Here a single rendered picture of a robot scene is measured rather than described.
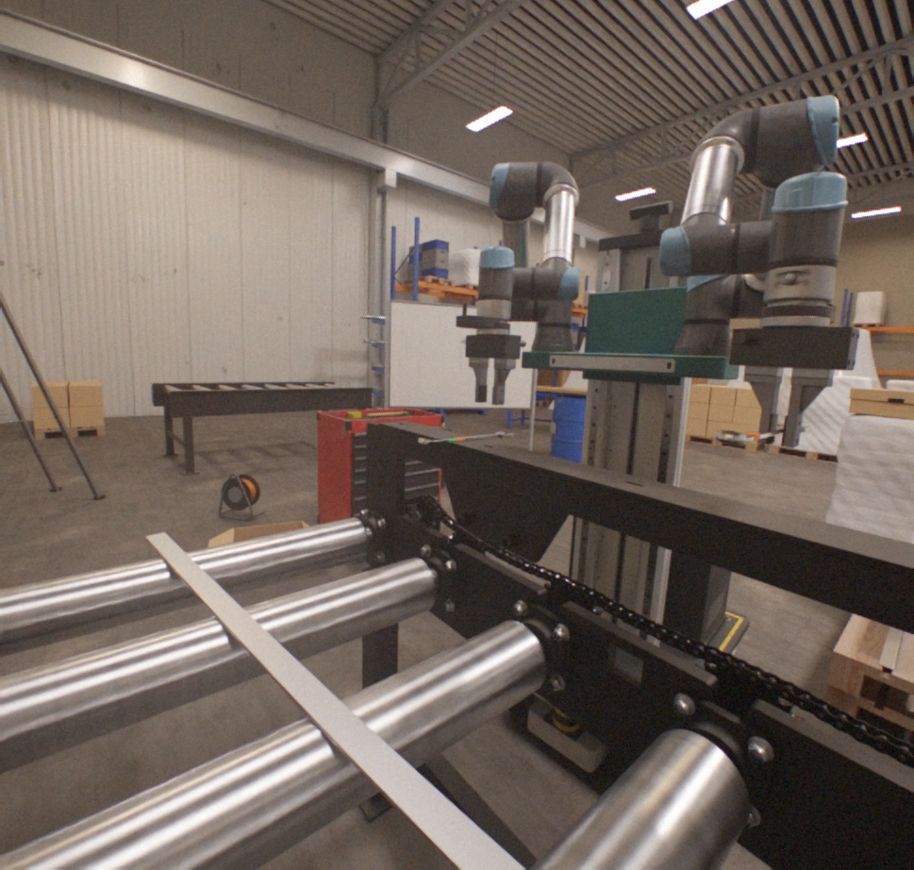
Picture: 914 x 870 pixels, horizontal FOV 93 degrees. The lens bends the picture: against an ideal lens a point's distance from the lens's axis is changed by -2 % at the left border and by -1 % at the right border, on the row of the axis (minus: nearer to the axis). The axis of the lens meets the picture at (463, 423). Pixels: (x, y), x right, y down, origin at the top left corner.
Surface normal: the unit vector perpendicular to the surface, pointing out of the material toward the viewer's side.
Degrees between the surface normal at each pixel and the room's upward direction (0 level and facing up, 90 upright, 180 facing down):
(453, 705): 59
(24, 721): 65
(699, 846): 53
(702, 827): 42
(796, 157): 143
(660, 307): 90
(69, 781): 0
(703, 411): 90
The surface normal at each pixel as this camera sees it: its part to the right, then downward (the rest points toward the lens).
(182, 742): 0.04, -0.99
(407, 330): 0.26, 0.15
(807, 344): -0.77, 0.06
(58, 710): 0.60, -0.30
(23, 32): 0.64, 0.14
